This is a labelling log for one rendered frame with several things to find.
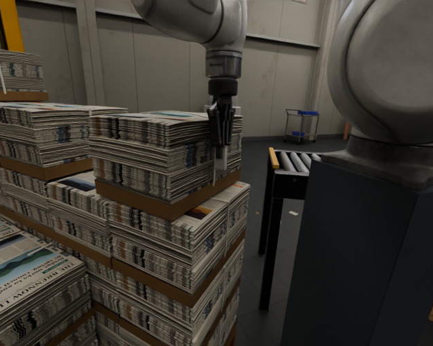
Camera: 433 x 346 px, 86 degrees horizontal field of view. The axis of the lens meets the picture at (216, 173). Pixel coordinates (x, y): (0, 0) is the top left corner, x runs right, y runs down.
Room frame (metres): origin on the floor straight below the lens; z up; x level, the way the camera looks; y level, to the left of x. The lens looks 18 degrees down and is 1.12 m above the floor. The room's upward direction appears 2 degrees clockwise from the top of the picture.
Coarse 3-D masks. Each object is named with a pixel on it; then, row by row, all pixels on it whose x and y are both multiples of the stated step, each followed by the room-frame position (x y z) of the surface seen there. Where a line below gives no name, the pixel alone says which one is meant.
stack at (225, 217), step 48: (0, 192) 0.86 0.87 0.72; (48, 192) 0.71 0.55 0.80; (240, 192) 0.70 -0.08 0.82; (48, 240) 0.74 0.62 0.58; (96, 240) 0.61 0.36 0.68; (144, 240) 0.53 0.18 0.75; (192, 240) 0.46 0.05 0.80; (96, 288) 0.63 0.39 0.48; (144, 288) 0.53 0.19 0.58; (192, 288) 0.46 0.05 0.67; (192, 336) 0.47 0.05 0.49
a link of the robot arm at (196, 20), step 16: (144, 0) 0.43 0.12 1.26; (160, 0) 0.43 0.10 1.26; (176, 0) 0.44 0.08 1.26; (192, 0) 0.46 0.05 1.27; (208, 0) 0.49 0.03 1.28; (144, 16) 0.46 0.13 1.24; (160, 16) 0.45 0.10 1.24; (176, 16) 0.46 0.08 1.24; (192, 16) 0.48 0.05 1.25; (208, 16) 0.51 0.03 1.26; (176, 32) 0.49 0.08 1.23; (192, 32) 0.50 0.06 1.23; (208, 32) 0.53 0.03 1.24
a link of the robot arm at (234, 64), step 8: (208, 56) 0.61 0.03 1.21; (216, 56) 0.59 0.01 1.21; (224, 56) 0.59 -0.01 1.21; (232, 56) 0.59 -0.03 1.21; (240, 56) 0.61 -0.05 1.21; (208, 64) 0.61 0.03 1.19; (216, 64) 0.59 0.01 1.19; (224, 64) 0.59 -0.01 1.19; (232, 64) 0.59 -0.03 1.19; (240, 64) 0.61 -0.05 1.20; (208, 72) 0.61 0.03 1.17; (216, 72) 0.59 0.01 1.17; (224, 72) 0.59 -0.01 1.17; (232, 72) 0.59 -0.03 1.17; (240, 72) 0.62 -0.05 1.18
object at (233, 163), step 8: (160, 112) 0.85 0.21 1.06; (168, 112) 0.86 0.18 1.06; (240, 120) 0.79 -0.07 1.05; (232, 128) 0.75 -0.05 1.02; (240, 128) 0.79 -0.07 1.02; (232, 136) 0.74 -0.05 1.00; (240, 136) 0.79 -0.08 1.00; (232, 144) 0.75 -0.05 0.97; (240, 144) 0.79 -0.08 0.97; (232, 152) 0.74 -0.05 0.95; (240, 152) 0.79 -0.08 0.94; (232, 160) 0.74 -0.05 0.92; (240, 160) 0.79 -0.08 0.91; (232, 168) 0.75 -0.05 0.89
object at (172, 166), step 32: (96, 128) 0.61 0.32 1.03; (128, 128) 0.55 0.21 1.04; (160, 128) 0.50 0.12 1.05; (192, 128) 0.56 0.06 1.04; (96, 160) 0.61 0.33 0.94; (128, 160) 0.55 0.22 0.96; (160, 160) 0.49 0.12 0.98; (192, 160) 0.56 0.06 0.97; (160, 192) 0.49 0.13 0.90; (192, 192) 0.56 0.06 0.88
